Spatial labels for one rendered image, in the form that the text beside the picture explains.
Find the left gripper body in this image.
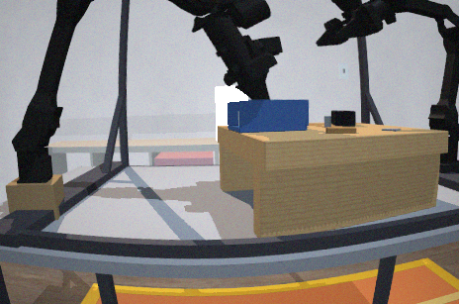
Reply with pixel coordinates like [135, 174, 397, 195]
[329, 2, 383, 43]

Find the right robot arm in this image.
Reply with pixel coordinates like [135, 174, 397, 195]
[12, 0, 283, 183]

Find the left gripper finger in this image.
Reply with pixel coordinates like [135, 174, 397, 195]
[316, 22, 342, 47]
[335, 9, 373, 40]

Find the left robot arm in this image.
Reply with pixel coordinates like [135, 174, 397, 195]
[331, 0, 459, 163]

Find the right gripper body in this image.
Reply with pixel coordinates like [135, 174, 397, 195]
[215, 33, 278, 87]

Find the blue open tray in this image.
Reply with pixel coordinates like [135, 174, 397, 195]
[227, 100, 309, 133]

